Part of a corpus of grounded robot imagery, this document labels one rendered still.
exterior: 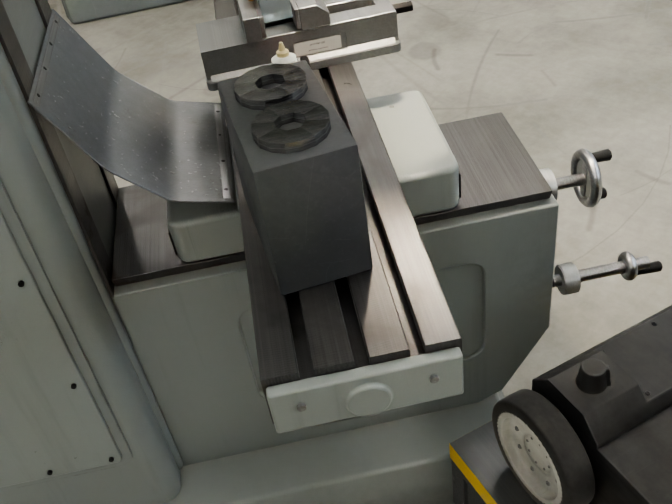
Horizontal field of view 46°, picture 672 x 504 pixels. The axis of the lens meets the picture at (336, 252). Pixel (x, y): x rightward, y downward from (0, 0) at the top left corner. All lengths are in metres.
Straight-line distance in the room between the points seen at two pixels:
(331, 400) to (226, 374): 0.66
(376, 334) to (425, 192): 0.48
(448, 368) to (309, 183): 0.26
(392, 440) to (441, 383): 0.80
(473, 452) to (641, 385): 0.32
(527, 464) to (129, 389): 0.71
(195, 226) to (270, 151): 0.46
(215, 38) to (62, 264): 0.47
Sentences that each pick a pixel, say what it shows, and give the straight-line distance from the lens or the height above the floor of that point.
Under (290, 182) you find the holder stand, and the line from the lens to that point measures 0.87.
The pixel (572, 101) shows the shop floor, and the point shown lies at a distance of 3.08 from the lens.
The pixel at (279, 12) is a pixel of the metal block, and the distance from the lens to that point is 1.42.
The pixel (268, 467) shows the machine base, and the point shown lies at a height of 0.20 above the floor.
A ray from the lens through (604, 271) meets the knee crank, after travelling 1.59.
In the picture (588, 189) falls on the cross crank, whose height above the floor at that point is 0.62.
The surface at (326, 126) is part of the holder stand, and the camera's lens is 0.88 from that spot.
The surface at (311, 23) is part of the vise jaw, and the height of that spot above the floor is 1.01.
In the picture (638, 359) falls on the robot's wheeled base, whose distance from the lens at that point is 1.35.
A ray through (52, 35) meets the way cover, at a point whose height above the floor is 1.08.
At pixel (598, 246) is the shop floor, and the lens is 2.43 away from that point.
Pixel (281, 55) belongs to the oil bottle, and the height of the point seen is 1.02.
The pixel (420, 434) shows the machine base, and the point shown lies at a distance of 1.71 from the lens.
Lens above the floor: 1.59
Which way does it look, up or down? 41 degrees down
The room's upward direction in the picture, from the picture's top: 9 degrees counter-clockwise
